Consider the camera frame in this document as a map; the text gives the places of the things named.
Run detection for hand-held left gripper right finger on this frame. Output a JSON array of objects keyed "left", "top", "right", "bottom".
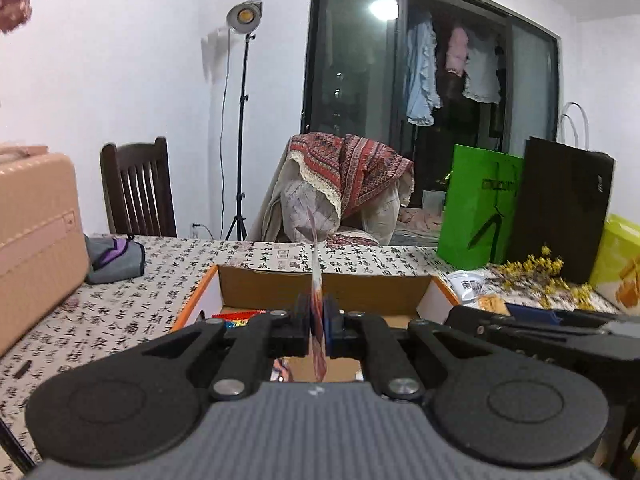
[{"left": 324, "top": 295, "right": 482, "bottom": 402}]

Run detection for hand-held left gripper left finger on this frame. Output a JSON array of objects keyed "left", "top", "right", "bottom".
[{"left": 142, "top": 293, "right": 314, "bottom": 402}]

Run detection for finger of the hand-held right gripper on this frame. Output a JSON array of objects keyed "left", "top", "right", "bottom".
[
  {"left": 446, "top": 306, "right": 601, "bottom": 361},
  {"left": 506, "top": 304, "right": 623, "bottom": 323}
]

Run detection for orange cardboard box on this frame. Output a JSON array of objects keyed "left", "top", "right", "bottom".
[{"left": 170, "top": 263, "right": 462, "bottom": 385}]

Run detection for silver white snack packet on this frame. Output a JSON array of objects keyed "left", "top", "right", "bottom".
[{"left": 306, "top": 207, "right": 331, "bottom": 383}]

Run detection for white black-lettered snack packet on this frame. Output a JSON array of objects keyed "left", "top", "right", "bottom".
[{"left": 446, "top": 270, "right": 488, "bottom": 306}]

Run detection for brown biscuit packet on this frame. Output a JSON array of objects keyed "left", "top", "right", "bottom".
[{"left": 475, "top": 294, "right": 511, "bottom": 313}]

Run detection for yellow flower sprig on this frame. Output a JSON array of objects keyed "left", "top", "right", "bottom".
[{"left": 492, "top": 246, "right": 596, "bottom": 311}]

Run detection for red yellow snack packet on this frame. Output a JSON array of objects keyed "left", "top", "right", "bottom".
[{"left": 212, "top": 310, "right": 266, "bottom": 331}]

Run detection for yellow-green gift box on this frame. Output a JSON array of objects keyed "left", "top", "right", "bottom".
[{"left": 589, "top": 214, "right": 640, "bottom": 318}]

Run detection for black paper bag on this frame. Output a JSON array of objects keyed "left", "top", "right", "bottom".
[{"left": 505, "top": 101, "right": 617, "bottom": 285}]

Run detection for chair draped with cloths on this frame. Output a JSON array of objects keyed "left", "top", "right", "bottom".
[{"left": 247, "top": 145, "right": 416, "bottom": 246}]

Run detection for green paper bag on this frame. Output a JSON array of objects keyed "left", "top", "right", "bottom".
[{"left": 436, "top": 144, "right": 526, "bottom": 271}]

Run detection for red patterned cloth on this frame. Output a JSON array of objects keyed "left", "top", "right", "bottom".
[{"left": 288, "top": 131, "right": 416, "bottom": 226}]

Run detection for grey purple pouch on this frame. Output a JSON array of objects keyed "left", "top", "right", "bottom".
[{"left": 84, "top": 234, "right": 147, "bottom": 286}]

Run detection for dark wooden chair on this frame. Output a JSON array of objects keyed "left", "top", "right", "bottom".
[{"left": 99, "top": 136, "right": 178, "bottom": 238}]

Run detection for dark framed glass door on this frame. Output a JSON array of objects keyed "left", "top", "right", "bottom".
[{"left": 301, "top": 0, "right": 561, "bottom": 248}]

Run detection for white hanging garment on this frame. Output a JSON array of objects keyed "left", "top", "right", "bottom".
[{"left": 462, "top": 32, "right": 503, "bottom": 105}]

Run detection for light blue hanging garment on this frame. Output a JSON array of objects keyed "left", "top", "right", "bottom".
[{"left": 404, "top": 20, "right": 443, "bottom": 127}]

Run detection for pink hanging garment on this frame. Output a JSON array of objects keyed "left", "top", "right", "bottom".
[{"left": 445, "top": 27, "right": 471, "bottom": 77}]

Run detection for pink hard-shell suitcase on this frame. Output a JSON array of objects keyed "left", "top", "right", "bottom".
[{"left": 0, "top": 152, "right": 91, "bottom": 356}]

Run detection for studio light on stand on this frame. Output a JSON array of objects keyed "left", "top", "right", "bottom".
[{"left": 223, "top": 0, "right": 264, "bottom": 242}]

